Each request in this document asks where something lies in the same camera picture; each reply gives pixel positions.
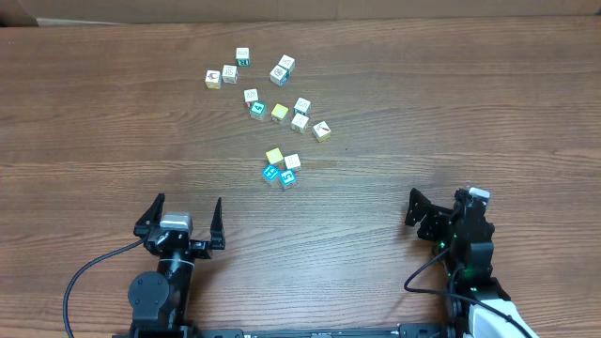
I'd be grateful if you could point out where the block with red mark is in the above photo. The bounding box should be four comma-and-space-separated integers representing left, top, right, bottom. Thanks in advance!
313, 121, 331, 142

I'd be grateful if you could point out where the wooden block green seven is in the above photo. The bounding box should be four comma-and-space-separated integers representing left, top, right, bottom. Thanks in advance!
294, 98, 311, 116

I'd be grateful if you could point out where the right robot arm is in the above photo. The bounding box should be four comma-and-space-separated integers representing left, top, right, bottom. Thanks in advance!
404, 186, 536, 337

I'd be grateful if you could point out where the yellow top block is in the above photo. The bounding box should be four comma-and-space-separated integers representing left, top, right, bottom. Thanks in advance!
270, 103, 289, 124

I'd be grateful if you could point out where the wooden block bird picture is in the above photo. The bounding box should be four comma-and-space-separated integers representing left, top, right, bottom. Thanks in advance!
205, 69, 222, 89

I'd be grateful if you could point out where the wooden block red letter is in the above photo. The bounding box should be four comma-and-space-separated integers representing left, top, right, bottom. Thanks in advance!
222, 65, 239, 84

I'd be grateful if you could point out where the blue symbol block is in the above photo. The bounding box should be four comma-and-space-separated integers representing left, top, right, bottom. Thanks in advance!
261, 164, 281, 185

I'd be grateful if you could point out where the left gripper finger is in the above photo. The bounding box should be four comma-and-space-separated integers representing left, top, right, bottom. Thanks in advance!
210, 197, 225, 249
133, 193, 165, 237

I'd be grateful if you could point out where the wooden block round picture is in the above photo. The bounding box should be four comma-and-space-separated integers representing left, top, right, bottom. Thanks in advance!
270, 66, 289, 86

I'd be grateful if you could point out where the block with green side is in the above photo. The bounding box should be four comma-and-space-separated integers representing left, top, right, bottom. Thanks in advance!
236, 47, 251, 67

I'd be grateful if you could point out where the green number four block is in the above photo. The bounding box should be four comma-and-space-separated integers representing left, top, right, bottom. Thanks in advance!
250, 100, 267, 120

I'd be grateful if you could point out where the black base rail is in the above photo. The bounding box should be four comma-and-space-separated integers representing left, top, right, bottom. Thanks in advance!
112, 321, 531, 338

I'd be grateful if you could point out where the pale wooden block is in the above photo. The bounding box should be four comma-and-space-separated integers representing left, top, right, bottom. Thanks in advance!
291, 114, 309, 133

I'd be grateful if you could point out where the yellow block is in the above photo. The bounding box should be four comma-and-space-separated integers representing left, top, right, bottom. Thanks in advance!
266, 147, 285, 165
270, 103, 289, 124

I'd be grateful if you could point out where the blue number five block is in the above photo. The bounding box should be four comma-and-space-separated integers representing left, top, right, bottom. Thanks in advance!
279, 169, 297, 190

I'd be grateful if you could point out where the cardboard backdrop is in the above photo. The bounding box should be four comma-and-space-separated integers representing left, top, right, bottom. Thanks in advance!
1, 0, 600, 26

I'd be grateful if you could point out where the wooden block faint drawing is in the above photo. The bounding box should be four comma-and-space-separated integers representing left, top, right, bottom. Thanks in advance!
243, 88, 258, 108

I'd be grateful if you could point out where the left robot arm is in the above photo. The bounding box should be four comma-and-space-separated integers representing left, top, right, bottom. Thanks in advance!
128, 193, 225, 337

